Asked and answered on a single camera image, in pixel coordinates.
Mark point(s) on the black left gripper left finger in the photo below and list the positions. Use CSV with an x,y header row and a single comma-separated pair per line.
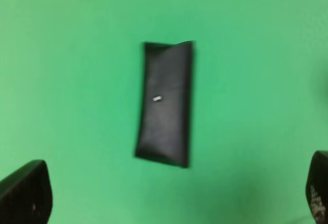
x,y
26,195

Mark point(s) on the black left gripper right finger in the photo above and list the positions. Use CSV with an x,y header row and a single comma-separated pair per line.
x,y
316,187

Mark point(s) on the black leather glasses case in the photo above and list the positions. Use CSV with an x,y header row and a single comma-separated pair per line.
x,y
165,117

